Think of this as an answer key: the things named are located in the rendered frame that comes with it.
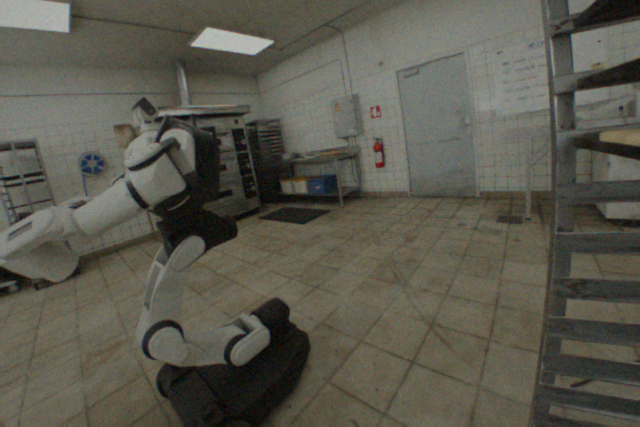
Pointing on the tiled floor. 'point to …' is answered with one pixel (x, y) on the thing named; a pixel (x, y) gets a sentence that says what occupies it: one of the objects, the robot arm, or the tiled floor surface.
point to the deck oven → (211, 114)
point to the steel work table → (320, 161)
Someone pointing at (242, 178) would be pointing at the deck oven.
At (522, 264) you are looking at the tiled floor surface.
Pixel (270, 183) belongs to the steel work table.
